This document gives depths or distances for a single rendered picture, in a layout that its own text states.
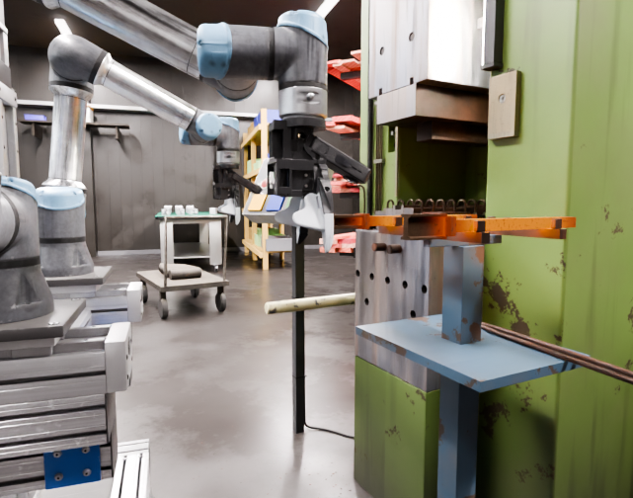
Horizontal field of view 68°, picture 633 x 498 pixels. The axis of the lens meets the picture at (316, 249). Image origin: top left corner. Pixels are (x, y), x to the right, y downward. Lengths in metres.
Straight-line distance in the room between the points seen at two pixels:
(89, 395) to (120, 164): 8.97
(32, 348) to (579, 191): 1.22
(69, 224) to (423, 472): 1.20
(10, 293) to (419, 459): 1.15
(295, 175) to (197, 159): 9.10
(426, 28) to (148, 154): 8.56
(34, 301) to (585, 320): 1.25
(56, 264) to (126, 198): 8.41
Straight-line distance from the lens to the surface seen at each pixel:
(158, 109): 1.44
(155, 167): 9.75
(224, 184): 1.58
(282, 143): 0.74
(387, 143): 1.83
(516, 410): 1.48
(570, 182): 1.30
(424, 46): 1.51
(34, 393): 0.92
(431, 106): 1.54
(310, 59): 0.73
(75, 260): 1.39
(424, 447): 1.50
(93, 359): 0.89
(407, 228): 0.80
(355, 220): 1.03
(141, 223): 9.75
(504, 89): 1.43
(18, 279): 0.90
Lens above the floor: 1.01
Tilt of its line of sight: 6 degrees down
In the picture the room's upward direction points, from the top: straight up
